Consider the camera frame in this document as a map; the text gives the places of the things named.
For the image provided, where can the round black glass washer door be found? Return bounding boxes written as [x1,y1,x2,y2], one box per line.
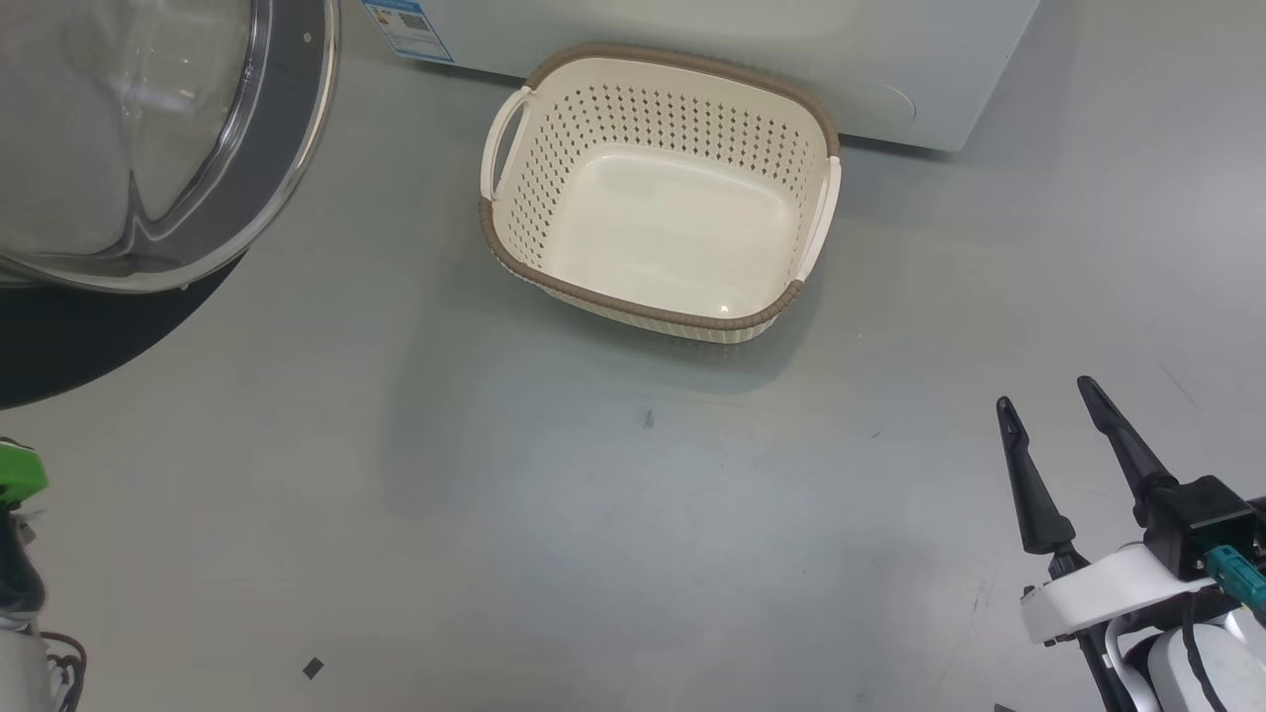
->
[0,0,342,411]

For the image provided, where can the white front-load washing machine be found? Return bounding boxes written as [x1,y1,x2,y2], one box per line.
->
[361,0,1044,154]

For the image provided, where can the teal cable connector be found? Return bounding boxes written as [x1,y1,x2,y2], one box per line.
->
[1205,546,1266,626]

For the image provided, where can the blue energy label sticker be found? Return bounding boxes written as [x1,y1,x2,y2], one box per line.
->
[361,0,456,63]

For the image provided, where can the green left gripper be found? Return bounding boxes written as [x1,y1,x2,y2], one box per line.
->
[0,440,48,507]

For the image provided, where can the cream perforated laundry basket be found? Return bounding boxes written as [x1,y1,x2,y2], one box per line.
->
[479,42,844,345]

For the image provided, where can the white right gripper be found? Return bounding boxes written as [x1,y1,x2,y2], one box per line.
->
[997,376,1218,646]

